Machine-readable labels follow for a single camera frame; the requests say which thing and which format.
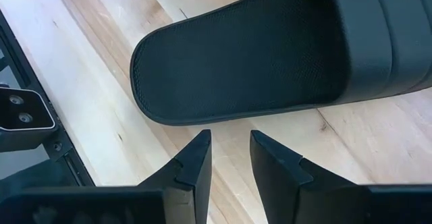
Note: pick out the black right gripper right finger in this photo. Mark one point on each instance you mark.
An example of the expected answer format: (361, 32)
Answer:
(303, 203)

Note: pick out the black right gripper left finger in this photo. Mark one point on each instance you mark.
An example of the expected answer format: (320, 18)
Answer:
(152, 203)

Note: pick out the black rubber slide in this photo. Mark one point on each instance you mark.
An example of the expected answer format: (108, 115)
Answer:
(236, 65)

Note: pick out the black aluminium rig frame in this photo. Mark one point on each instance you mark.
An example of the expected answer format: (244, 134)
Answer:
(27, 129)

